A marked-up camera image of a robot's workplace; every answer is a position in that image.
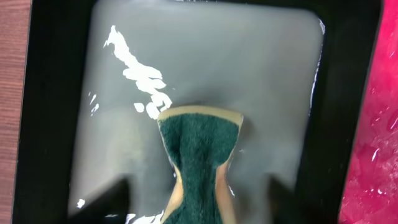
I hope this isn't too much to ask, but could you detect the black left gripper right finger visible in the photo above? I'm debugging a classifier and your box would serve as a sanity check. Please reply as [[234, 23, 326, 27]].
[[267, 176, 308, 224]]

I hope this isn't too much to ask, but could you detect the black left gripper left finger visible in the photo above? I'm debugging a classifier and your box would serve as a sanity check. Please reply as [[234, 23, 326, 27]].
[[67, 179, 130, 224]]

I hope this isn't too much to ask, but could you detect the green yellow sponge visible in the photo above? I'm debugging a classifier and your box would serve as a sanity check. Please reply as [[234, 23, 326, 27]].
[[157, 106, 244, 224]]

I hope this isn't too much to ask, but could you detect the red plastic tray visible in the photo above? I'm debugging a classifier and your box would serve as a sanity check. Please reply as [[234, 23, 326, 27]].
[[339, 0, 397, 224]]

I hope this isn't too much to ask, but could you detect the black water tray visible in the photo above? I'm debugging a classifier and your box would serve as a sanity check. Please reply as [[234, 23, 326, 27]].
[[11, 0, 385, 224]]

